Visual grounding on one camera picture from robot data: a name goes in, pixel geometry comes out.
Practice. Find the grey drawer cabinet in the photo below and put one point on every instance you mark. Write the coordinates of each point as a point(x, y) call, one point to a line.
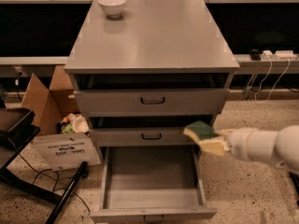
point(155, 45)

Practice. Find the grey drawer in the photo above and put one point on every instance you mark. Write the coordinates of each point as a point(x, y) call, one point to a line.
point(151, 185)
point(137, 137)
point(137, 103)

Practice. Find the bottom grey drawer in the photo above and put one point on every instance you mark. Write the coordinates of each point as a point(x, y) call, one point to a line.
point(151, 185)

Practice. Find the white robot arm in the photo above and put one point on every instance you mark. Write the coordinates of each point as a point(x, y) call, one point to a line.
point(279, 149)

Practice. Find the middle grey drawer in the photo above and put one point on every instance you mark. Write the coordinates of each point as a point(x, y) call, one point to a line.
point(137, 137)

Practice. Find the small black device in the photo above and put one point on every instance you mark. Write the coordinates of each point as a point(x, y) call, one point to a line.
point(255, 54)

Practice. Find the toys in cardboard box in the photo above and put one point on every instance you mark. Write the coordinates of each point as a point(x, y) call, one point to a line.
point(73, 123)

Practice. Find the black bar right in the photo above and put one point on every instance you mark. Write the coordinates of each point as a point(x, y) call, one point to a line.
point(295, 181)

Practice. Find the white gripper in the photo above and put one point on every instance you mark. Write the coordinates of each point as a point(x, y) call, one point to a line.
point(240, 144)

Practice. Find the top grey drawer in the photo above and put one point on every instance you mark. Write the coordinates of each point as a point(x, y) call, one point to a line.
point(137, 103)

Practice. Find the white ceramic bowl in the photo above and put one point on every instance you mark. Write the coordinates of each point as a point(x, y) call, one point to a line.
point(112, 8)

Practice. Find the white power strip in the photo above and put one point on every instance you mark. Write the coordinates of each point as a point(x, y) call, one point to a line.
point(280, 55)

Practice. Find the brown cardboard box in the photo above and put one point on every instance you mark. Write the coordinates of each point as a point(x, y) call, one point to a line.
point(51, 104)

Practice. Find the yellow green sponge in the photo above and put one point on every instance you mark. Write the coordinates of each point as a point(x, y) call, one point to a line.
point(199, 131)

